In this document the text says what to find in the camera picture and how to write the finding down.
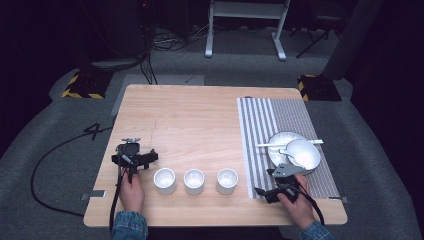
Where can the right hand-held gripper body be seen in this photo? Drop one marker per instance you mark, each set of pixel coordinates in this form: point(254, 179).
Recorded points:
point(287, 181)

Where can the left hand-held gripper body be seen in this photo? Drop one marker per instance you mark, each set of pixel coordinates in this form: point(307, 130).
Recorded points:
point(132, 154)

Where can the person's right hand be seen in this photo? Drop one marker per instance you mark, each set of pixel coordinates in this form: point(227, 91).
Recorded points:
point(299, 206)

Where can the person's left hand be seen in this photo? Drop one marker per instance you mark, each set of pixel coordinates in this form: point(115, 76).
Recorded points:
point(132, 196)

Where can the white plate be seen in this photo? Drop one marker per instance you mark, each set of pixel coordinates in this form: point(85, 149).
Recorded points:
point(276, 156)

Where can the white cup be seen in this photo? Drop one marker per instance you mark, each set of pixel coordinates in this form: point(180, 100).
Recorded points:
point(194, 182)
point(164, 181)
point(227, 181)

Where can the white chopsticks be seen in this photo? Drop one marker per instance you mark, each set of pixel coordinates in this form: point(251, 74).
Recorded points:
point(266, 145)

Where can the white bowl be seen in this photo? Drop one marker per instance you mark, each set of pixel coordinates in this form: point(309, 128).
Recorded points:
point(304, 154)

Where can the grey tape strip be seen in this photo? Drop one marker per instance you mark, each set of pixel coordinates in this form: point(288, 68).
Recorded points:
point(94, 194)
point(340, 199)

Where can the striped grey placemat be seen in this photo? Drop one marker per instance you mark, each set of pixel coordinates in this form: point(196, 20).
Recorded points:
point(263, 120)

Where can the yellow black striped base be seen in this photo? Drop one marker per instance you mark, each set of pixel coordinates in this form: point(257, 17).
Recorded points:
point(87, 85)
point(319, 87)

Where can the black tripod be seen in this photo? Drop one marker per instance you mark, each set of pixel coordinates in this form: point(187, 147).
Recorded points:
point(316, 36)

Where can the white metal stand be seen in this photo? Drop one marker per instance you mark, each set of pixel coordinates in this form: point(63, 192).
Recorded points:
point(246, 10)

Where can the grey post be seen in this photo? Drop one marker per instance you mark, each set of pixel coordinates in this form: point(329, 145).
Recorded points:
point(350, 36)

